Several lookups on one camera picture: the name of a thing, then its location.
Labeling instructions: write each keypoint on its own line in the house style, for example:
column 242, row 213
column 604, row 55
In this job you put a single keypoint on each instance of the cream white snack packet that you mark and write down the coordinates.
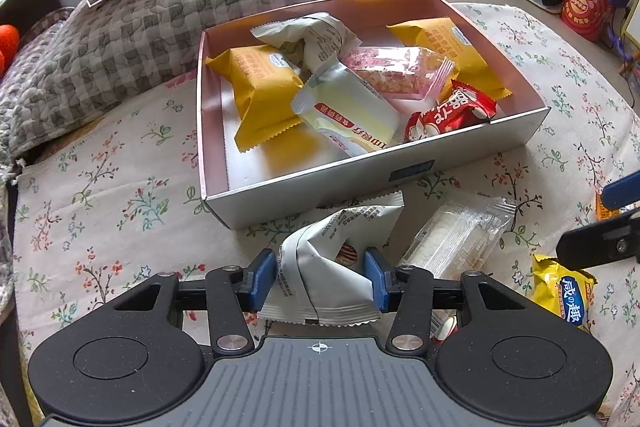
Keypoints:
column 345, row 107

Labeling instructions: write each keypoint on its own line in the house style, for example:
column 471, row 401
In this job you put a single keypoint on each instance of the small orange pumpkin cushion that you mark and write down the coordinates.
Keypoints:
column 7, row 49

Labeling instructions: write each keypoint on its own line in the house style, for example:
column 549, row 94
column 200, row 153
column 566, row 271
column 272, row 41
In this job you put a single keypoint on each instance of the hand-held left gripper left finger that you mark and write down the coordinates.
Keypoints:
column 260, row 282

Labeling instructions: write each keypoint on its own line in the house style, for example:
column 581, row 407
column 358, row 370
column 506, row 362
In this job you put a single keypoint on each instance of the pink snack packet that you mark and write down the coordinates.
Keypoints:
column 395, row 69

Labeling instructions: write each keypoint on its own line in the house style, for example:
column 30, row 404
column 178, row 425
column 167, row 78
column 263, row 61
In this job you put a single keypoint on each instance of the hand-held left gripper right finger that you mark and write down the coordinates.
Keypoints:
column 377, row 279

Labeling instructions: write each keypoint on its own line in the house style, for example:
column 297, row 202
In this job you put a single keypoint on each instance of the small yellow blue label packet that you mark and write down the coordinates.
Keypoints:
column 560, row 287

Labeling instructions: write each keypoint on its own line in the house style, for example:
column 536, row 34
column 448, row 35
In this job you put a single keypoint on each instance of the large yellow snack packet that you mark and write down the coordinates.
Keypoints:
column 260, row 92

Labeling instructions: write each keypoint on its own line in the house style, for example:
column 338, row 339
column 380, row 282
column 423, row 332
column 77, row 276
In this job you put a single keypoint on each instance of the small red white snack packet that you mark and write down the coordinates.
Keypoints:
column 445, row 327

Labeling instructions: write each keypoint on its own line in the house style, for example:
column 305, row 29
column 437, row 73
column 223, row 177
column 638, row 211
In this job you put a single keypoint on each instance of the red printed snack bag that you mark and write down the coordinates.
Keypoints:
column 587, row 2

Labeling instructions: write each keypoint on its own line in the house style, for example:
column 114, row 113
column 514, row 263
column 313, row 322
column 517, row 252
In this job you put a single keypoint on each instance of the grey white snack packet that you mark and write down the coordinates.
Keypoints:
column 320, row 37
column 320, row 267

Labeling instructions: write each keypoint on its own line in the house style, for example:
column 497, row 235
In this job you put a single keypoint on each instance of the floral cloth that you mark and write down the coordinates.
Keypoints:
column 125, row 207

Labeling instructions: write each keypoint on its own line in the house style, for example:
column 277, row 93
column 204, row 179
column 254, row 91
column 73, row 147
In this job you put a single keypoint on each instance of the orange snack packet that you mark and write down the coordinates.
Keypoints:
column 607, row 209

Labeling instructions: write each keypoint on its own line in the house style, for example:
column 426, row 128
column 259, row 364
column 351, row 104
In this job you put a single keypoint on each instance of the white shallow cardboard box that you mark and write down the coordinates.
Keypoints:
column 260, row 162

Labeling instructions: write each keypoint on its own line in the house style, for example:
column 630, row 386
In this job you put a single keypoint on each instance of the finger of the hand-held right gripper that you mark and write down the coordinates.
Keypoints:
column 625, row 189
column 600, row 239

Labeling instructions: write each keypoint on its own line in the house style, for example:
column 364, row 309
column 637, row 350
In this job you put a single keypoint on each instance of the clear white cake packet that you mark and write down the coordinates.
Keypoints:
column 450, row 237

